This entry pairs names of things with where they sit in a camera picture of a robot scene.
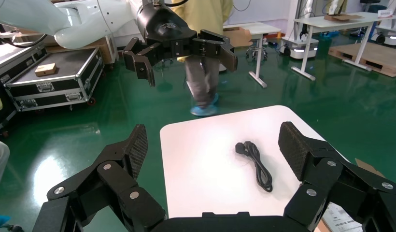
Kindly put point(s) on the plywood crate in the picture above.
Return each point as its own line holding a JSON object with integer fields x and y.
{"x": 102, "y": 48}

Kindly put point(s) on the flat cardboard sheet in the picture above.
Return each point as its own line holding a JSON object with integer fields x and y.
{"x": 343, "y": 17}

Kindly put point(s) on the round stool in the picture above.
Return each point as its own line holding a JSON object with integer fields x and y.
{"x": 257, "y": 49}

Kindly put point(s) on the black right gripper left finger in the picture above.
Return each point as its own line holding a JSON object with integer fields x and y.
{"x": 89, "y": 192}

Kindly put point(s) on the person in yellow shirt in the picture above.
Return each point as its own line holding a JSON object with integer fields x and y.
{"x": 204, "y": 80}

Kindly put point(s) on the black aluminium flight case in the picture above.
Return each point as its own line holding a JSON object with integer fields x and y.
{"x": 15, "y": 62}
{"x": 57, "y": 86}

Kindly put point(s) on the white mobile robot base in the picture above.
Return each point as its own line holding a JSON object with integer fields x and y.
{"x": 390, "y": 36}
{"x": 298, "y": 48}

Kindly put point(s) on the brown cardboard carton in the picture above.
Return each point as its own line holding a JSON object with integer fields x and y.
{"x": 238, "y": 36}

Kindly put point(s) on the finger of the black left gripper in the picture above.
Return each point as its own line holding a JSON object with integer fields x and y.
{"x": 214, "y": 44}
{"x": 140, "y": 60}

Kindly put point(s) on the red and white sign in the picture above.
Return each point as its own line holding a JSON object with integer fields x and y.
{"x": 385, "y": 13}

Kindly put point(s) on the printed white paper manual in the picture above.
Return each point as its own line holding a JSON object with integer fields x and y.
{"x": 340, "y": 219}

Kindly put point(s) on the small white desk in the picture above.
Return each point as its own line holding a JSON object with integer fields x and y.
{"x": 258, "y": 28}

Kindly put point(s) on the large wooden pallet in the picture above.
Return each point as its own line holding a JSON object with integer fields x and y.
{"x": 377, "y": 57}

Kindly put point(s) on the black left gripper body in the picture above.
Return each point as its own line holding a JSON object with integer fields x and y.
{"x": 162, "y": 28}

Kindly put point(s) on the small wooden block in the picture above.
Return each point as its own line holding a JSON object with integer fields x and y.
{"x": 45, "y": 69}

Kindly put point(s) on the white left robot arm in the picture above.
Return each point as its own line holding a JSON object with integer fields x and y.
{"x": 82, "y": 19}

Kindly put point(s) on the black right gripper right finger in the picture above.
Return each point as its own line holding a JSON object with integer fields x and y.
{"x": 338, "y": 182}

